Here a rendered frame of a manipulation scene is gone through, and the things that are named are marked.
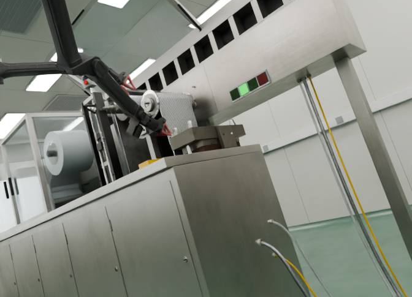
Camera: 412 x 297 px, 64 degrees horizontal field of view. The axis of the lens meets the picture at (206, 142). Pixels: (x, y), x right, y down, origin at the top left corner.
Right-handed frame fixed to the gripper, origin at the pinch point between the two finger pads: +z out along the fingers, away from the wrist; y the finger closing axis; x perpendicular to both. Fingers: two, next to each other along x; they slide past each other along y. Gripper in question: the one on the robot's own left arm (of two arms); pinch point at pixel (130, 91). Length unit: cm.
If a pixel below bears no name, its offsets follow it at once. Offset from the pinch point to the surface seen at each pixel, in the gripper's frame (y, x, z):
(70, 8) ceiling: -130, 154, -46
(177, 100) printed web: 5.2, 11.1, 23.0
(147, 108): -1.4, -1.0, 12.0
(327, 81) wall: 2, 196, 197
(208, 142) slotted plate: 24.0, -17.0, 35.5
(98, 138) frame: -37.4, -8.8, 7.1
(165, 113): 5.1, -1.8, 19.4
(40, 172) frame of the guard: -97, -17, 1
